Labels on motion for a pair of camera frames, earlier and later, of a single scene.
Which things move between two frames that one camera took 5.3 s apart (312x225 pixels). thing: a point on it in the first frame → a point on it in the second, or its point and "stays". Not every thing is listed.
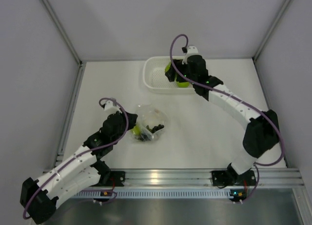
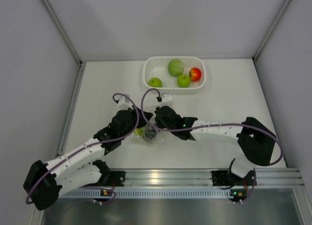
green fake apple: x=136 y=130 → x=155 y=82
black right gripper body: x=182 y=69 → x=161 y=125
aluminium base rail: x=283 y=176 stays
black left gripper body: x=130 y=124 → x=141 y=121
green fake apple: x=183 y=84 stays
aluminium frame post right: x=273 y=26 stays
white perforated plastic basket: x=154 y=80 stays
